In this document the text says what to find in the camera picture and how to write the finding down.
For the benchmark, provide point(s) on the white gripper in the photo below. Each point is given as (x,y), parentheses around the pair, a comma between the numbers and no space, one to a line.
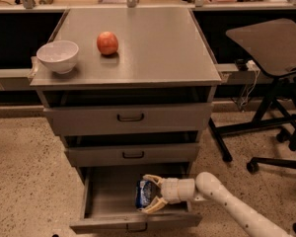
(170,191)

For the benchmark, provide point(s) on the blue pepsi can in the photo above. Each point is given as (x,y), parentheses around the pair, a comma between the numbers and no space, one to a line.
(143,194)

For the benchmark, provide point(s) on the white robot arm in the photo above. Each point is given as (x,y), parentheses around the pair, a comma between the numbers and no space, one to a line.
(153,193)

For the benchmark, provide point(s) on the bottom grey drawer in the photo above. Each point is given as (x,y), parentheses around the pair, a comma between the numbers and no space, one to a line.
(109,201)

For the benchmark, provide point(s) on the grey drawer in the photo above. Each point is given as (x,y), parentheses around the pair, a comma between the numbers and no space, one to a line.
(128,119)
(109,201)
(131,154)

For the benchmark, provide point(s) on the middle grey drawer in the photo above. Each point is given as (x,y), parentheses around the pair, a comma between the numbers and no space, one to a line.
(131,154)

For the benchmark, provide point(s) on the grey drawer cabinet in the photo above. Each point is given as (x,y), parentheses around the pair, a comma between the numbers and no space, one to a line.
(161,59)

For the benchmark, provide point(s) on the top grey drawer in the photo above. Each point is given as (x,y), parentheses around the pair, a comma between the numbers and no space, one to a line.
(128,119)

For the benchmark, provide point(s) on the black office chair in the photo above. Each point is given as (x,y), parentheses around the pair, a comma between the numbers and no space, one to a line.
(272,189)

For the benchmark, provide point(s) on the red apple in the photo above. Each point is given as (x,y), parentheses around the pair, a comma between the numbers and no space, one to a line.
(107,43)

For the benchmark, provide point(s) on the white bowl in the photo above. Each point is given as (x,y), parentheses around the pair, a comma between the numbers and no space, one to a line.
(59,56)

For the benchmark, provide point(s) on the dark side table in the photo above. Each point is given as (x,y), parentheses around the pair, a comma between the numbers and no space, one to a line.
(272,46)

